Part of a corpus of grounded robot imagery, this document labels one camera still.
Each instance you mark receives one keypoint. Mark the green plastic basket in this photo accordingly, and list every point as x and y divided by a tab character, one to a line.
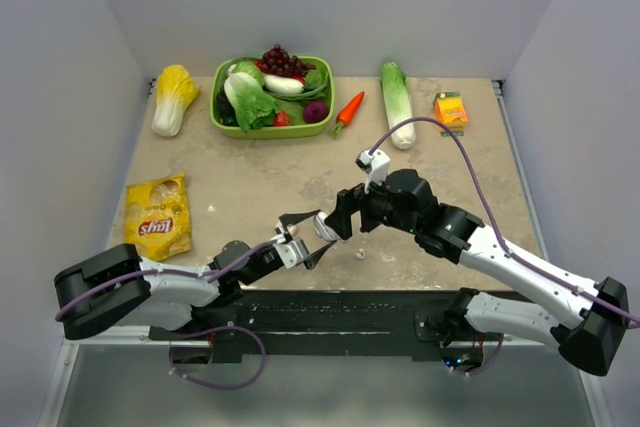
299	128

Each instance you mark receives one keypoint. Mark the green lettuce in basket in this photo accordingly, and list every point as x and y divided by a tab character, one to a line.
254	108

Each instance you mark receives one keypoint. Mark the white earbud charging case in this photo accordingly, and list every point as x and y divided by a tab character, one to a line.
322	230

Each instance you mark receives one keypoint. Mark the green white napa cabbage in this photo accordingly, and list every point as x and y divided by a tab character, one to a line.
398	105

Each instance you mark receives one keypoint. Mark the orange toy carrot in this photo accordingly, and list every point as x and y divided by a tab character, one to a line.
346	115

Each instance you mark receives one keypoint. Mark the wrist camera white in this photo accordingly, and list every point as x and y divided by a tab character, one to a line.
375	164
285	229

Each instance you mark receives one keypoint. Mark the purple onion in basket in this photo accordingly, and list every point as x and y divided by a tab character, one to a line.
315	111

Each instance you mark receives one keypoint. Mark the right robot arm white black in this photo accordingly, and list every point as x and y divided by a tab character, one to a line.
583	319

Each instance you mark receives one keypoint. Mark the orange juice carton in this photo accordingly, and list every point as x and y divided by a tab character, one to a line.
449	109

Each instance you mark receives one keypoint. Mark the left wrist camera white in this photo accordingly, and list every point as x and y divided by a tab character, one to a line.
285	229

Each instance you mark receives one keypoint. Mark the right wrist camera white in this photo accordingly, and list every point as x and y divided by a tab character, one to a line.
375	164

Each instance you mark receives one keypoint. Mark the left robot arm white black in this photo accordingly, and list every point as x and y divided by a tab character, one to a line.
120	287

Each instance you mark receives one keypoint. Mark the yellow napa cabbage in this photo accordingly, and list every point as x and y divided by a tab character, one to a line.
176	90

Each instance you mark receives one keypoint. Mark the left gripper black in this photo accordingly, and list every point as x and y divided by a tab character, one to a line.
292	219

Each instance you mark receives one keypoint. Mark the yellow lays chips bag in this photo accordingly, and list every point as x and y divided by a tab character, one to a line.
158	217

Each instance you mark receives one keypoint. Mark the red strawberry in basket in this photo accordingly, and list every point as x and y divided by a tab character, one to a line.
282	119

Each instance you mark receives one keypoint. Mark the red grape bunch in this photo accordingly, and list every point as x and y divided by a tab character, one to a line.
277	61

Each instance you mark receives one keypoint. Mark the white radish in basket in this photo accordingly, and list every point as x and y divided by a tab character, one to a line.
283	85

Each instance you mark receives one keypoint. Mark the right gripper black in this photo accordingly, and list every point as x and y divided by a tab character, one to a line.
349	202

